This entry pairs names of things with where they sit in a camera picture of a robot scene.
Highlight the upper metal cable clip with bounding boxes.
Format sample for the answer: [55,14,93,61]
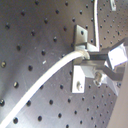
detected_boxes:
[70,24,100,53]

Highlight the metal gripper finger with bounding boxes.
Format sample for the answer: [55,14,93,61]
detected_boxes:
[94,66,123,87]
[81,36,128,70]

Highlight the thick white cable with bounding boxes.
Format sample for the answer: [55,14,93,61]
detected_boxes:
[0,49,91,128]

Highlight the small metal bracket top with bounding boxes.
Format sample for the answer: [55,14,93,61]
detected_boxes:
[109,0,116,11]

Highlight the lower metal cable clip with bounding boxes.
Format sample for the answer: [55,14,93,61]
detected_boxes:
[71,62,109,94]

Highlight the thin white cable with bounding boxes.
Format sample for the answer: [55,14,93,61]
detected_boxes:
[92,0,104,50]

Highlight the metal cable clip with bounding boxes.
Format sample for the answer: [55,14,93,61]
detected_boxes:
[70,24,100,53]
[71,62,109,94]

